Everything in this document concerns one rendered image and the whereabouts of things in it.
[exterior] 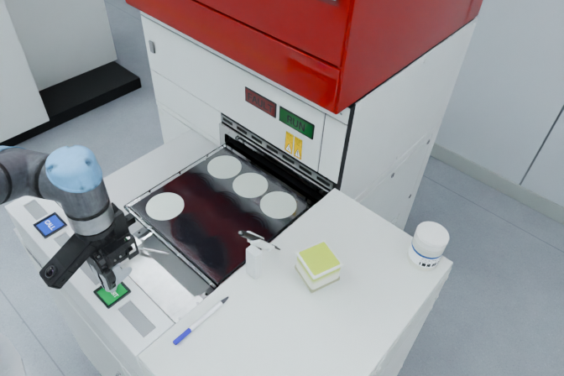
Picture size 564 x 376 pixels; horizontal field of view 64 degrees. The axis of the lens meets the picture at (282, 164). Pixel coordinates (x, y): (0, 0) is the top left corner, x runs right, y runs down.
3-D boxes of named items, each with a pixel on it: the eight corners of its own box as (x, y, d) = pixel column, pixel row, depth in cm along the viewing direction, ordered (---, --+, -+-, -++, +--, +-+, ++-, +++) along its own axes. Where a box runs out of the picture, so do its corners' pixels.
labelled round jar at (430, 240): (415, 242, 108) (426, 215, 102) (442, 258, 105) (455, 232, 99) (400, 259, 104) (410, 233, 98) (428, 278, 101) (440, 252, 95)
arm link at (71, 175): (57, 137, 75) (105, 146, 73) (75, 184, 82) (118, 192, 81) (27, 168, 69) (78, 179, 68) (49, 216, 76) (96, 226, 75)
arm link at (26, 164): (-43, 150, 69) (22, 164, 68) (13, 139, 80) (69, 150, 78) (-42, 199, 71) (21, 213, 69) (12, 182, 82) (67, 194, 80)
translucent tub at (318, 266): (321, 257, 104) (325, 238, 99) (340, 282, 99) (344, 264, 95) (293, 269, 101) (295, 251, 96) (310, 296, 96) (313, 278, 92)
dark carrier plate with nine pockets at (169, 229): (225, 148, 141) (225, 146, 141) (310, 205, 125) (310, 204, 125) (131, 207, 122) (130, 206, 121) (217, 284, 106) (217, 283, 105)
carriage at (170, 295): (118, 230, 121) (116, 223, 119) (210, 316, 104) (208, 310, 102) (91, 248, 117) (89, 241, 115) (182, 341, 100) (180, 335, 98)
